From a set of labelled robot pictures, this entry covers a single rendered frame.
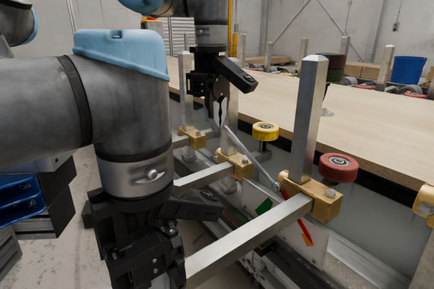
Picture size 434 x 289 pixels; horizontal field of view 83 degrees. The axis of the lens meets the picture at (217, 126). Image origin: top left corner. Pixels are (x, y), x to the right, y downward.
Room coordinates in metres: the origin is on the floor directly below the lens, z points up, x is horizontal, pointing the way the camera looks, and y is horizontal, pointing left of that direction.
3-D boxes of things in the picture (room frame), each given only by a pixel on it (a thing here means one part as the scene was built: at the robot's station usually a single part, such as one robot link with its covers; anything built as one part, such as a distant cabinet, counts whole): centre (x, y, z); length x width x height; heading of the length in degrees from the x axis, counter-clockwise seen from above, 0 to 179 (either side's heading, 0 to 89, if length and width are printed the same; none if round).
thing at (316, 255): (0.48, -0.15, 0.75); 0.26 x 0.01 x 0.10; 36
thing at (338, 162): (0.49, -0.27, 0.85); 0.08 x 0.08 x 0.11
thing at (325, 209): (0.46, -0.20, 0.85); 0.14 x 0.06 x 0.05; 36
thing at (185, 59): (0.88, 0.11, 0.88); 0.04 x 0.04 x 0.48; 36
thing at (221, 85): (0.60, 0.02, 1.09); 0.09 x 0.08 x 0.12; 56
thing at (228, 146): (0.68, -0.04, 0.87); 0.04 x 0.04 x 0.48; 36
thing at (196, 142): (0.86, 0.10, 0.81); 0.14 x 0.06 x 0.05; 36
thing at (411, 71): (5.12, -3.90, 0.36); 0.59 x 0.57 x 0.73; 123
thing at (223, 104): (0.61, 0.01, 0.98); 0.06 x 0.03 x 0.09; 56
